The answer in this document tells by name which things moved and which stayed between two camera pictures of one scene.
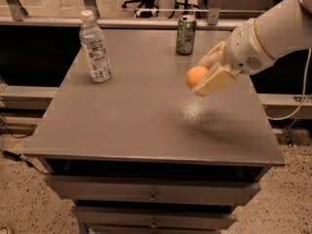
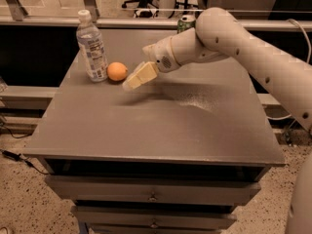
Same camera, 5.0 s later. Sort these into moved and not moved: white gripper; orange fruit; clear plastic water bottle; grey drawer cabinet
Moved: orange fruit; white gripper
Not moved: clear plastic water bottle; grey drawer cabinet
